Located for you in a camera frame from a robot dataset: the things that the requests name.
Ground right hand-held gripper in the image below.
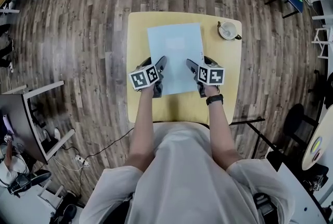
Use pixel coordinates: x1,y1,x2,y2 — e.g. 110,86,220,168
186,55,225,98

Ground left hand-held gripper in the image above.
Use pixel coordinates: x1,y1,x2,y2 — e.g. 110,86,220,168
128,55,168,98

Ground person's right forearm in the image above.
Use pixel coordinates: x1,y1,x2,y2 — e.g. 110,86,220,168
204,84,245,173

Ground person's left forearm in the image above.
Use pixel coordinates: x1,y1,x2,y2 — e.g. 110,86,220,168
124,87,157,173

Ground yellow wooden table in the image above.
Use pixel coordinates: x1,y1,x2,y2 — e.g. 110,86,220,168
126,11,243,126

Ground black wristwatch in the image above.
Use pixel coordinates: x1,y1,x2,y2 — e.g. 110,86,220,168
206,94,225,106

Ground white cup with spoon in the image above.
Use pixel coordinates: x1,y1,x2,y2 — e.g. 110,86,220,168
217,20,242,42

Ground person's white shirt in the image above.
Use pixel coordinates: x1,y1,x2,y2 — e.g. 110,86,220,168
79,122,296,224

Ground round pale table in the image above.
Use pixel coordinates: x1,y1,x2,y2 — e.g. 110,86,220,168
301,102,333,172

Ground dark brown desk white legs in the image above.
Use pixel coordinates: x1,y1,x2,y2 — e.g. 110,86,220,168
0,80,76,165

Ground purple cloth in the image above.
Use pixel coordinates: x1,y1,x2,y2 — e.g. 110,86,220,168
2,114,14,135

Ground white table black edge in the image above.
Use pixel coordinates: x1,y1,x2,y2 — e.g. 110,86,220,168
276,162,329,224

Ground black metal table frame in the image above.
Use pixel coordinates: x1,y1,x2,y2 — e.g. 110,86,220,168
229,118,282,159

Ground black floor cable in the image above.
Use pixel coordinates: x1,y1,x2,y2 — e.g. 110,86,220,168
78,127,135,164

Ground white power strip black cables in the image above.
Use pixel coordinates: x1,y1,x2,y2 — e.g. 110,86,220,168
74,154,90,167

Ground black grey strap buckle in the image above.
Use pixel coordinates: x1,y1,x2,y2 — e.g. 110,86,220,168
252,192,277,216

